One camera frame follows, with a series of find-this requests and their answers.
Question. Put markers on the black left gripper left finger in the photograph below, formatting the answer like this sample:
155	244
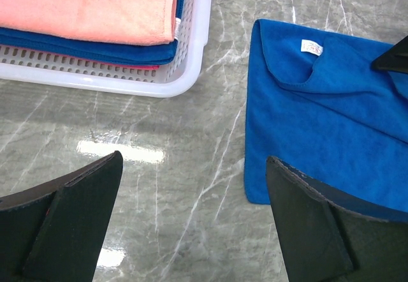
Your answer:
55	231

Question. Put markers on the blue towel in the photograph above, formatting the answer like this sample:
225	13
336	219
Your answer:
314	102
111	53

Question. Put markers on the folded blue towel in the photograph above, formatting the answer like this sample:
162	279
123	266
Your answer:
111	53

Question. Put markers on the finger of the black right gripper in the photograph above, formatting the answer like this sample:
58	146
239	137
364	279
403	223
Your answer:
394	59

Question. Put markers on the white plastic basket left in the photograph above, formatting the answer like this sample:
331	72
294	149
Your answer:
168	80

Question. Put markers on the pink panda towel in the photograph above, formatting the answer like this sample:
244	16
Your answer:
134	22

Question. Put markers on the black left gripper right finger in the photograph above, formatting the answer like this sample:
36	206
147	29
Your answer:
326	234

